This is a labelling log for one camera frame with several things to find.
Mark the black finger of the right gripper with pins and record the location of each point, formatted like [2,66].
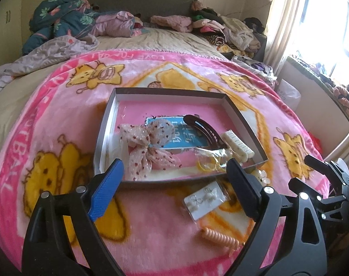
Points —
[298,186]

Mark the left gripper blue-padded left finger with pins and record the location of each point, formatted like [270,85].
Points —
[102,188]

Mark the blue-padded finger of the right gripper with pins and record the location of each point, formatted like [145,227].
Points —
[315,162]

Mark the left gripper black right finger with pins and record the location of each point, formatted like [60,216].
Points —
[246,188]

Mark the pearl white claw clip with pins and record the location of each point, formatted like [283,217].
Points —
[261,176]

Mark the earring card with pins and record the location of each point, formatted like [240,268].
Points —
[205,200]

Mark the cream white comb clip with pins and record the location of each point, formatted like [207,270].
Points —
[242,152]

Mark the dark brown hair clip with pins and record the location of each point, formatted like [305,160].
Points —
[214,140]

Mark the dotted fabric hair bow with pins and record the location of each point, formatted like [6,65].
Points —
[146,147]

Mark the white plastic bag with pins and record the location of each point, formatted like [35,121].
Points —
[289,94]

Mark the pink cartoon bear blanket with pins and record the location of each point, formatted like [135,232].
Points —
[49,123]

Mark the pile of mixed clothes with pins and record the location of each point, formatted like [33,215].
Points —
[241,41]

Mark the lilac crumpled blanket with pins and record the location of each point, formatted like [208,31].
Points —
[48,54]

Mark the cream window curtain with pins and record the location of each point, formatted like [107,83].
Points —
[283,20]

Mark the pink folded garment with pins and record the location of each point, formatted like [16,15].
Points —
[178,23]

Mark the dark floral quilt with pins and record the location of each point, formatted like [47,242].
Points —
[56,18]

